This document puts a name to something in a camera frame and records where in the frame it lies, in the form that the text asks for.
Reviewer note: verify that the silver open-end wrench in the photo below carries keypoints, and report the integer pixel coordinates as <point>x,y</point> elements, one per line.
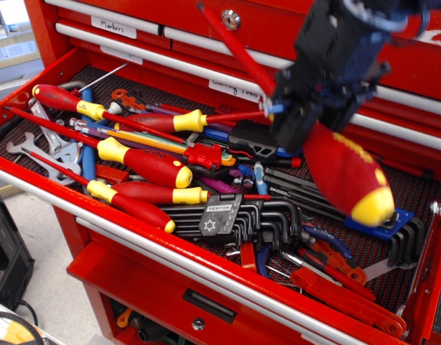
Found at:
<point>49,163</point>

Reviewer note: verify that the large red yellow Wiha screwdriver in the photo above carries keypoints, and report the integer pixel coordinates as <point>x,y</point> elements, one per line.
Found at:
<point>343,171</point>

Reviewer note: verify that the red yellow screwdriver upper left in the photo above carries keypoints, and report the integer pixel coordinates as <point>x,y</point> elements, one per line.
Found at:
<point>58,98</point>

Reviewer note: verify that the blue holder hex key set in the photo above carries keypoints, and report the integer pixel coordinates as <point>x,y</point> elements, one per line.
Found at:
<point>403,231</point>

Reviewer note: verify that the blue handled tool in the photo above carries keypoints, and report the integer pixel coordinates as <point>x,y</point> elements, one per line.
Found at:
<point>88,156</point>

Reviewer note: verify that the silver adjustable wrench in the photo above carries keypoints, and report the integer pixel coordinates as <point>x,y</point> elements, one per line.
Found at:
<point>58,147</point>

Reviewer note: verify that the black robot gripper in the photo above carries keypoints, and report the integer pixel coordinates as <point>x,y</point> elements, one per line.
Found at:
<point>336,68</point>

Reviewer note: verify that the red yellow Wiha screwdriver centre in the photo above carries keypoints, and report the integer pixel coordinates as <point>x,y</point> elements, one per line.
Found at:
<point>156,167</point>

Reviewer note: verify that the red yellow screwdriver back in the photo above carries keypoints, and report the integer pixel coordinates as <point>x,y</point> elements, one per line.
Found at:
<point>193,121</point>

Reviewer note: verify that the red yellow screwdriver short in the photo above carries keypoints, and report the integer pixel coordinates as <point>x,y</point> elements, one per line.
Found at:
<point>159,195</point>

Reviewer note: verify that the black long hex keys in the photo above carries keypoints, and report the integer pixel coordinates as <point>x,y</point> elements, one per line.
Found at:
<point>302,192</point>

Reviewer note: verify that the lower red drawer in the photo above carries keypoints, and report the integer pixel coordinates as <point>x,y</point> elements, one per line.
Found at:
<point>195,302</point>

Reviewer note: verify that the black box on floor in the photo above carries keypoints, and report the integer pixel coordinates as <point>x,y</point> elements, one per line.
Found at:
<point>16,263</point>

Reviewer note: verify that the black Tekton torx key set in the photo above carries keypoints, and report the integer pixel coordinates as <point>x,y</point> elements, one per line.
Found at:
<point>237,219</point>

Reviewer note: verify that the black plastic tool holder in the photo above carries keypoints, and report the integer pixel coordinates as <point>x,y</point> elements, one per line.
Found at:
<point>253,138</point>

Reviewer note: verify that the open red drawer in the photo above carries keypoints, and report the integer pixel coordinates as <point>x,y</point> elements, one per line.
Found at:
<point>84,219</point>

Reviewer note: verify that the red tool chest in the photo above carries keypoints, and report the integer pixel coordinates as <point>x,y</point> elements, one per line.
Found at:
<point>176,51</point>

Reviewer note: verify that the white drawer label cutting tools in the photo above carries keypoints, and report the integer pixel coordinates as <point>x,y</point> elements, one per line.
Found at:
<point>245,90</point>

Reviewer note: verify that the red folding tool handle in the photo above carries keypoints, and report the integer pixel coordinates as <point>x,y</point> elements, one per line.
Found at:
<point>349,302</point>

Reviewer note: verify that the orange red cutter pliers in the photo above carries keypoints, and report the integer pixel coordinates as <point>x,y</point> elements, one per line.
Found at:
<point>334,252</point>

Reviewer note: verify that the blue handled pliers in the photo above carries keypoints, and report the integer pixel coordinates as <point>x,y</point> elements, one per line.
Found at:
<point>308,233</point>

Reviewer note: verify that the black red thin screwdriver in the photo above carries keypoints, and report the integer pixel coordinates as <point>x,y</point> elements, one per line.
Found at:
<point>405,168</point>

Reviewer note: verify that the small red slim screwdriver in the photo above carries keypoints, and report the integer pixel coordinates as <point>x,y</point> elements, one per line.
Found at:
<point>311,258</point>

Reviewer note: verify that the white drawer label markers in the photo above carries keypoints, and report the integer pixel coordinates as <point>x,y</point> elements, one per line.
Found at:
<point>114,27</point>

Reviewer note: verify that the red yellow screwdriver front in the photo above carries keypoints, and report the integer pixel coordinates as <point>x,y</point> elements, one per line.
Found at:
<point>143,211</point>

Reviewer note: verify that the silver chest lock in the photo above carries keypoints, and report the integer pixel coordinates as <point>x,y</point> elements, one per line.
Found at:
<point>231,20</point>

